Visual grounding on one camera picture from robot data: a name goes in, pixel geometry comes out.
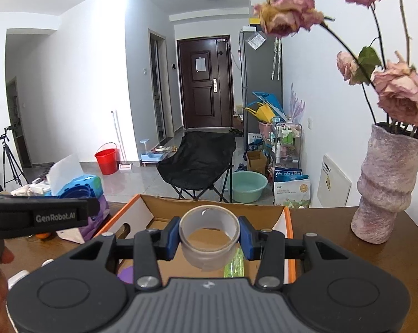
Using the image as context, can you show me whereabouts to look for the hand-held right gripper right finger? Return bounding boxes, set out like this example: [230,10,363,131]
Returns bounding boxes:
[238,216,345,291]

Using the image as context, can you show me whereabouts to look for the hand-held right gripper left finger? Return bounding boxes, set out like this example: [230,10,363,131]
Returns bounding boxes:
[69,217,181,291]

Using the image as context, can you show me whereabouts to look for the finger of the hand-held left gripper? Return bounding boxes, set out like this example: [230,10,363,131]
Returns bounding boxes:
[0,194,101,216]

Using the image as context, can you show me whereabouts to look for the green spray bottle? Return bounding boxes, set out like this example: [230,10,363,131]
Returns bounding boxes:
[224,250,246,279]

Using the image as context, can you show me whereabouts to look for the red orange cardboard box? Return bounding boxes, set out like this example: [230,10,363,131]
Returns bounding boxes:
[98,194,296,285]

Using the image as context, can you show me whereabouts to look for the clear tape roll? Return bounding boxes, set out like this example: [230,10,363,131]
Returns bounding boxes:
[179,205,242,272]

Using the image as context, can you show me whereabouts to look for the purple ridged lid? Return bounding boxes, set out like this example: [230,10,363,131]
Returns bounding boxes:
[118,266,136,284]

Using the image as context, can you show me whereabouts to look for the blue tissue pack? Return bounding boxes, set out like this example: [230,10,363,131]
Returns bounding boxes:
[48,153,103,199]

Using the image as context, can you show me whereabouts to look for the purple tissue pack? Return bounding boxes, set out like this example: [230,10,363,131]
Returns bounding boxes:
[58,197,111,244]

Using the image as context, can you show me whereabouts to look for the green plastic basin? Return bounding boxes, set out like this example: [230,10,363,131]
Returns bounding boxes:
[226,171,269,204]

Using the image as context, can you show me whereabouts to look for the black tripod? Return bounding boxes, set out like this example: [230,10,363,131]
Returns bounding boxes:
[0,125,27,192]

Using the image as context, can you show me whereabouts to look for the red bucket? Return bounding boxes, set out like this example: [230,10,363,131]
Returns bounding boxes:
[94,148,120,176]

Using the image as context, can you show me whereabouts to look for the blue white litter bags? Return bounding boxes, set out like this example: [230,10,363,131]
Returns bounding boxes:
[273,168,312,209]

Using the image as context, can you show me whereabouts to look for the small brown cardboard box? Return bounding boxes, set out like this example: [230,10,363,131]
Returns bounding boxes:
[246,150,268,175]

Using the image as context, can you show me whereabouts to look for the white mop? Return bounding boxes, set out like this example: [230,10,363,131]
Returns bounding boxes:
[112,110,132,171]

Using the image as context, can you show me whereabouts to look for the black folding chair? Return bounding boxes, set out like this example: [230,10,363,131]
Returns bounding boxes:
[157,131,236,203]

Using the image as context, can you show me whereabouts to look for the blue pet feeder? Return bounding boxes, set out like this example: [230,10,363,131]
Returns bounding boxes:
[139,139,163,163]

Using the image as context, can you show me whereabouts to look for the blue printed bag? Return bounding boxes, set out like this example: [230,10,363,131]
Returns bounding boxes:
[248,135,265,153]

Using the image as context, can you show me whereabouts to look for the white board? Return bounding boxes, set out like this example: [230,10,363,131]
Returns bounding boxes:
[317,154,352,209]

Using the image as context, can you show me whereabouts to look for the pink bucket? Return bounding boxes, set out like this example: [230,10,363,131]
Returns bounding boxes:
[258,121,277,137]

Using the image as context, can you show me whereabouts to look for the blue yellow plastic toys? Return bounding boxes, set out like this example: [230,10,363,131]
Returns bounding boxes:
[245,92,286,122]

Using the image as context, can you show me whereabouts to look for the purple wings decoration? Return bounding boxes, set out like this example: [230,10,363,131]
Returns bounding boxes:
[289,83,305,122]

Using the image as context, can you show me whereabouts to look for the pink textured vase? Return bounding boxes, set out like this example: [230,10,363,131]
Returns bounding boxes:
[351,123,418,244]

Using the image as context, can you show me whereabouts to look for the grey refrigerator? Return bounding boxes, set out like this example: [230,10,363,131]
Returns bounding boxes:
[239,28,283,139]

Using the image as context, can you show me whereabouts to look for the dark brown door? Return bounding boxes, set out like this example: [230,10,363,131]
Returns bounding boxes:
[177,35,234,130]

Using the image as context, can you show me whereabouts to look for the clear plastic bag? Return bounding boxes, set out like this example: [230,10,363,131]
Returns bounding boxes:
[246,33,267,51]

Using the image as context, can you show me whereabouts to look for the bunch of dried pink roses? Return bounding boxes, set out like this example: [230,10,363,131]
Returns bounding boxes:
[252,0,418,138]

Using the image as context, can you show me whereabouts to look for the wire rack cart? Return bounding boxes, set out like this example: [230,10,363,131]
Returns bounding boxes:
[269,118,303,175]

